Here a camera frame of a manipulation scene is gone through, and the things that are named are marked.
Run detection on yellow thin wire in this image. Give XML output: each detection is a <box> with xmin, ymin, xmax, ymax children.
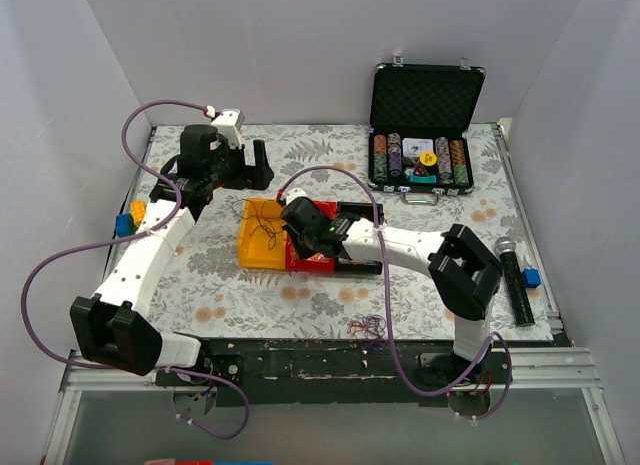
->
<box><xmin>292</xmin><ymin>244</ymin><xmax>331</xmax><ymax>265</ymax></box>

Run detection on purple thin wire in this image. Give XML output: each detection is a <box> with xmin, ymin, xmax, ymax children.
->
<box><xmin>229</xmin><ymin>199</ymin><xmax>286</xmax><ymax>251</ymax></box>

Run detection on leftover red purple wire tangle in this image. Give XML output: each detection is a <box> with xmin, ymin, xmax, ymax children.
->
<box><xmin>347</xmin><ymin>314</ymin><xmax>387</xmax><ymax>344</ymax></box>

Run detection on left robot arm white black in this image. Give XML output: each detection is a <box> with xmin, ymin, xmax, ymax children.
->
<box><xmin>70</xmin><ymin>125</ymin><xmax>274</xmax><ymax>385</ymax></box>

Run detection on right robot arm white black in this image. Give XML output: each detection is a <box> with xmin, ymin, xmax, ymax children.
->
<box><xmin>281</xmin><ymin>197</ymin><xmax>502</xmax><ymax>383</ymax></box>

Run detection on floral patterned table mat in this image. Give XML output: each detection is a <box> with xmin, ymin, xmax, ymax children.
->
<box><xmin>94</xmin><ymin>123</ymin><xmax>561</xmax><ymax>339</ymax></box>

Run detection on red plastic bin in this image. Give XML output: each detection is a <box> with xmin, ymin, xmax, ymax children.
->
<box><xmin>285</xmin><ymin>200</ymin><xmax>337</xmax><ymax>273</ymax></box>

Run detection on yellow plastic bin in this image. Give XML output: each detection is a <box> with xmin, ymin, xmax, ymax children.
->
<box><xmin>237</xmin><ymin>197</ymin><xmax>287</xmax><ymax>271</ymax></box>

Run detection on black plastic bin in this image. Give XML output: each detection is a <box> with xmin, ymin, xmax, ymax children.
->
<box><xmin>334</xmin><ymin>201</ymin><xmax>382</xmax><ymax>275</ymax></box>

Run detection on stacked colourful toy bricks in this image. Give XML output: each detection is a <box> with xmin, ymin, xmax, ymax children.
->
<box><xmin>114</xmin><ymin>200</ymin><xmax>146</xmax><ymax>238</ymax></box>

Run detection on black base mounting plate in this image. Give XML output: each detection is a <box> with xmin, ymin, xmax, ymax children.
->
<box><xmin>155</xmin><ymin>339</ymin><xmax>508</xmax><ymax>407</ymax></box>

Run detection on black poker chip case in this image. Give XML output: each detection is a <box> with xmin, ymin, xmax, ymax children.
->
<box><xmin>368</xmin><ymin>58</ymin><xmax>486</xmax><ymax>197</ymax></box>

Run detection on black handheld microphone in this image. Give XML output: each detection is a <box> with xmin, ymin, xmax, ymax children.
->
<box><xmin>495</xmin><ymin>237</ymin><xmax>535</xmax><ymax>327</ymax></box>

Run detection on small blue block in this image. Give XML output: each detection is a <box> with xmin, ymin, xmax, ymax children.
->
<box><xmin>522</xmin><ymin>268</ymin><xmax>541</xmax><ymax>289</ymax></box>

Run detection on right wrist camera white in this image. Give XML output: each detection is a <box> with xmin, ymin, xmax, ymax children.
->
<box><xmin>276</xmin><ymin>187</ymin><xmax>307</xmax><ymax>206</ymax></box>

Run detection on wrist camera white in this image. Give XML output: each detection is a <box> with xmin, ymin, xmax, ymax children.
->
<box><xmin>276</xmin><ymin>187</ymin><xmax>307</xmax><ymax>206</ymax></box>
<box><xmin>206</xmin><ymin>106</ymin><xmax>245</xmax><ymax>149</ymax></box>

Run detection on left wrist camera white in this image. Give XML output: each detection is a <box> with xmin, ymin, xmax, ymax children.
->
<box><xmin>206</xmin><ymin>106</ymin><xmax>245</xmax><ymax>149</ymax></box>

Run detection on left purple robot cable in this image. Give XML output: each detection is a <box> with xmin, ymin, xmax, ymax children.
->
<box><xmin>20</xmin><ymin>99</ymin><xmax>250</xmax><ymax>440</ymax></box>

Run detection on aluminium frame rail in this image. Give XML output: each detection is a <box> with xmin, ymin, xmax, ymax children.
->
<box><xmin>60</xmin><ymin>347</ymin><xmax>602</xmax><ymax>391</ymax></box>

